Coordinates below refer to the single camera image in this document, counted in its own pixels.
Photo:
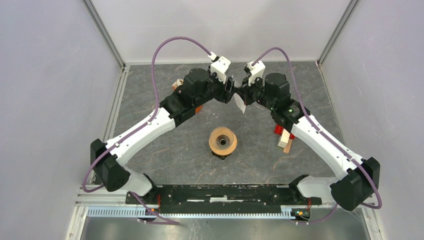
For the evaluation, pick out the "clear glass dripper cone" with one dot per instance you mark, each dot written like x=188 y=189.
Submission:
x=222 y=138

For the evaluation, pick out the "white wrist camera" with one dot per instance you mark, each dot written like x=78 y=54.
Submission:
x=220 y=65
x=254 y=70

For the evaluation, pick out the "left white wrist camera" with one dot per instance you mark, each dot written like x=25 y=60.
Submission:
x=220 y=65

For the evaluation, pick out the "brown flat wooden block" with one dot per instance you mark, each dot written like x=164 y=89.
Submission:
x=287 y=147

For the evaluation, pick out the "orange coffee filter box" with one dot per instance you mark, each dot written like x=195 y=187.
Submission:
x=177 y=84

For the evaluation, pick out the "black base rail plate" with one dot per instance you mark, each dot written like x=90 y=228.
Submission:
x=223 y=198

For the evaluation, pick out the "red curved toy block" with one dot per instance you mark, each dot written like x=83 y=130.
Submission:
x=279 y=130

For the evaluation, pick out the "dark glass carafe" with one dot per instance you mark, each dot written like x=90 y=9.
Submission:
x=221 y=157

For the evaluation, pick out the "white paper coffee filter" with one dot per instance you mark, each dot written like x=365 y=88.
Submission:
x=237 y=98

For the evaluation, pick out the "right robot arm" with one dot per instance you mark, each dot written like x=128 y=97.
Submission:
x=356 y=178

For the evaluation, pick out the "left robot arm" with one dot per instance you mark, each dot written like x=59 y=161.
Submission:
x=108 y=159

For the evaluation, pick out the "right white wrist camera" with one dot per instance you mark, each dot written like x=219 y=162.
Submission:
x=254 y=70

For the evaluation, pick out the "white slotted cable duct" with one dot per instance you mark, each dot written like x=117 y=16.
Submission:
x=141 y=212

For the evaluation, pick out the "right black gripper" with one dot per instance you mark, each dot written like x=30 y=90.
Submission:
x=245 y=90

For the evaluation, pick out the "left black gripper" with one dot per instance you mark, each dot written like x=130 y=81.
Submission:
x=225 y=95

